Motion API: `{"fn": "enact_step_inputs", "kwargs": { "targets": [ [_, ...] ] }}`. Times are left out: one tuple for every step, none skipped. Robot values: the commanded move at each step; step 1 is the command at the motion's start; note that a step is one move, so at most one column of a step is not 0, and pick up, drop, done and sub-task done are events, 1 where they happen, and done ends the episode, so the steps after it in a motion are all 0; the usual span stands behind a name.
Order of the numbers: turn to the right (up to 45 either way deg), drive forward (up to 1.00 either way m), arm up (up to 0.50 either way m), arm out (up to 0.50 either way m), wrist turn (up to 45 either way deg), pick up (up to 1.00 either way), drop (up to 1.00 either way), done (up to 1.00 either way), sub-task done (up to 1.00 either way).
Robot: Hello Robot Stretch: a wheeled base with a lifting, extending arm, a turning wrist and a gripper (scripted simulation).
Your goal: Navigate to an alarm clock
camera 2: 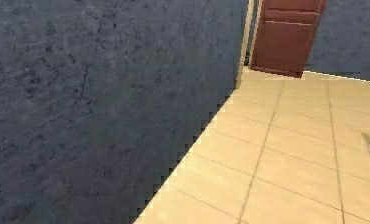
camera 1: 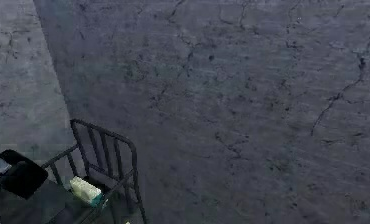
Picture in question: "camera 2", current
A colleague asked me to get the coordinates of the reddish brown room door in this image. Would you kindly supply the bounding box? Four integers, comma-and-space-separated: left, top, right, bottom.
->
249, 0, 328, 79

